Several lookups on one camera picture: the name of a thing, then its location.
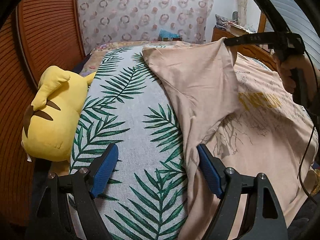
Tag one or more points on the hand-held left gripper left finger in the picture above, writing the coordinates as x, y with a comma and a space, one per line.
107, 166

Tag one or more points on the beige printed t-shirt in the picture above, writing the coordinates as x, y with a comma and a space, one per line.
200, 92

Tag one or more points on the stack of books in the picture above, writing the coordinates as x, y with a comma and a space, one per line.
237, 28

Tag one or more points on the dark cloth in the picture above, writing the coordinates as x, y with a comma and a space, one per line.
307, 220

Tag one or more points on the wooden louvered wardrobe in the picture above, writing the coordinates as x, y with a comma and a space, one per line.
45, 30

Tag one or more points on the yellow plush toy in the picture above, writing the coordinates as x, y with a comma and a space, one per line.
55, 130

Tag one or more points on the wooden window frame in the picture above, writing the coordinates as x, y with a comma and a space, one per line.
263, 15

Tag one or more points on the circle pattern cloth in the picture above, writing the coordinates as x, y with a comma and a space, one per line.
140, 12

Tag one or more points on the beige curtain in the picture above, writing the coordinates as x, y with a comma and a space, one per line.
242, 5

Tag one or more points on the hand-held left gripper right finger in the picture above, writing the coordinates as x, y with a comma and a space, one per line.
208, 170

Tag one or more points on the floral blanket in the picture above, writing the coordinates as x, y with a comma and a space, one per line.
100, 52

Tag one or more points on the person's right hand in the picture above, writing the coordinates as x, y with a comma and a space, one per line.
285, 73

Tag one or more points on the leaf print bed sheet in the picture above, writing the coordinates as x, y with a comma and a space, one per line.
140, 135

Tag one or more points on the teal packet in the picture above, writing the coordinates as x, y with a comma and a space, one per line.
167, 33

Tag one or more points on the wooden cabinet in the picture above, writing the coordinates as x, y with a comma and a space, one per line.
220, 35

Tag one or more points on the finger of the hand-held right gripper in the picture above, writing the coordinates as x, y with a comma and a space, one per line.
246, 40

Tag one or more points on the grey window blind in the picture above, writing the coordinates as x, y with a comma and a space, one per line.
300, 17

